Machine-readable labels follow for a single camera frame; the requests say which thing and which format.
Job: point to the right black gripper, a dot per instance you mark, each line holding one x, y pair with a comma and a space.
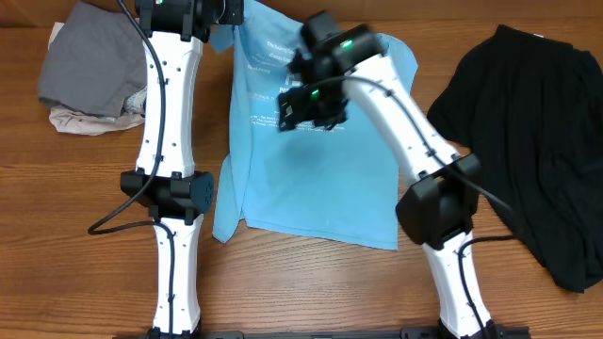
300, 107

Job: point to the light blue t-shirt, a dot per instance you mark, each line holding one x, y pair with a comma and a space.
340, 184

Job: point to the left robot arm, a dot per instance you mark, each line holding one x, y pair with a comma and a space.
165, 179

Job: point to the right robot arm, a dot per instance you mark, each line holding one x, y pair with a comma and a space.
339, 66

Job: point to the black t-shirt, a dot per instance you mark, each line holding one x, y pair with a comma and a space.
530, 108

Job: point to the folded grey garment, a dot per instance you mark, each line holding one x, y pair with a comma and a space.
94, 63

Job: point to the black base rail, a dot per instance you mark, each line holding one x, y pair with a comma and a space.
320, 335

